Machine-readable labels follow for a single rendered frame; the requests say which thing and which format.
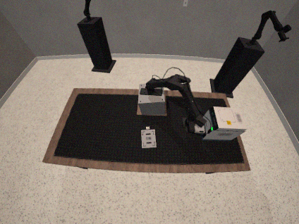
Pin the pale pink sheet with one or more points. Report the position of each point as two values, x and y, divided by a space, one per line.
197 128

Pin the white benchtop heat sealer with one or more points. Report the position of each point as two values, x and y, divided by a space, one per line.
226 124

